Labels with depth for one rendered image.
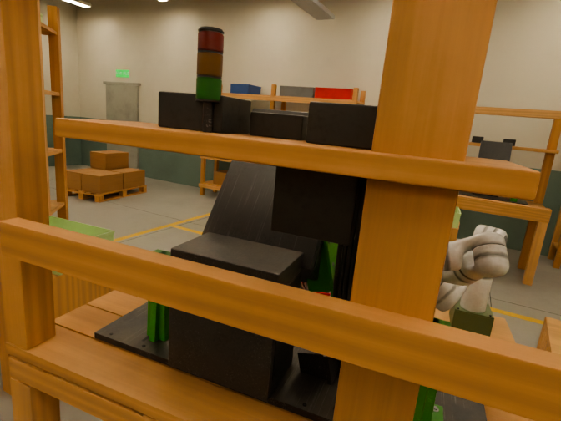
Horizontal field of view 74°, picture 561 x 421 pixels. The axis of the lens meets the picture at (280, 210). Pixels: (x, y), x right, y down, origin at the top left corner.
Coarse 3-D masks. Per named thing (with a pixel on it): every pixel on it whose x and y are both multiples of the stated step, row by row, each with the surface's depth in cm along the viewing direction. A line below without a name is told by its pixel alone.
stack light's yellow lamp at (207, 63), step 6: (198, 54) 72; (204, 54) 71; (210, 54) 71; (216, 54) 71; (198, 60) 72; (204, 60) 71; (210, 60) 71; (216, 60) 72; (222, 60) 73; (198, 66) 72; (204, 66) 71; (210, 66) 71; (216, 66) 72; (222, 66) 73; (198, 72) 72; (204, 72) 72; (210, 72) 72; (216, 72) 72; (216, 78) 72
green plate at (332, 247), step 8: (328, 248) 104; (336, 248) 112; (328, 256) 104; (320, 264) 107; (328, 264) 104; (320, 272) 107; (328, 272) 105; (312, 280) 109; (320, 280) 108; (328, 280) 107; (312, 288) 109; (320, 288) 108; (328, 288) 107
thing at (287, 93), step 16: (240, 96) 673; (256, 96) 658; (272, 96) 649; (288, 96) 636; (304, 96) 627; (320, 96) 613; (336, 96) 600; (352, 96) 586; (224, 160) 713; (224, 176) 733
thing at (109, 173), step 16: (96, 160) 687; (112, 160) 693; (128, 160) 729; (80, 176) 631; (96, 176) 620; (112, 176) 646; (128, 176) 683; (144, 176) 726; (80, 192) 635; (96, 192) 626; (112, 192) 649; (144, 192) 731
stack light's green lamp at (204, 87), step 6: (198, 78) 72; (204, 78) 72; (210, 78) 72; (198, 84) 73; (204, 84) 72; (210, 84) 72; (216, 84) 73; (198, 90) 73; (204, 90) 72; (210, 90) 72; (216, 90) 73; (198, 96) 73; (204, 96) 72; (210, 96) 73; (216, 96) 73; (216, 102) 74
